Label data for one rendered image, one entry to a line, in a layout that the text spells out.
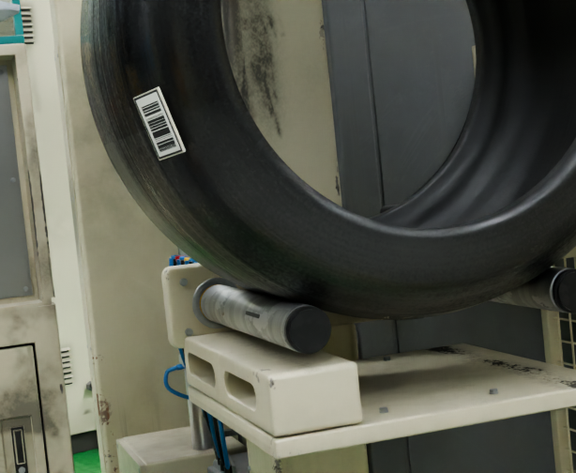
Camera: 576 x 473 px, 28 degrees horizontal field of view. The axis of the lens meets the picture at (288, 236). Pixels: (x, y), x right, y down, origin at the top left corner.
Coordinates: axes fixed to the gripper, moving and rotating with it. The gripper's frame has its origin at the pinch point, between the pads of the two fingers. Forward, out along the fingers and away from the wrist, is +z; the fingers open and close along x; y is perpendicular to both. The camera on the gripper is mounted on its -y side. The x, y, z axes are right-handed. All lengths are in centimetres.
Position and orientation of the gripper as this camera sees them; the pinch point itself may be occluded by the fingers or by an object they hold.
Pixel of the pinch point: (5, 16)
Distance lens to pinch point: 113.5
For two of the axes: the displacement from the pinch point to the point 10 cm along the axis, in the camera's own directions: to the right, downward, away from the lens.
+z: 9.5, 0.1, 3.0
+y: 0.1, -10.0, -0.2
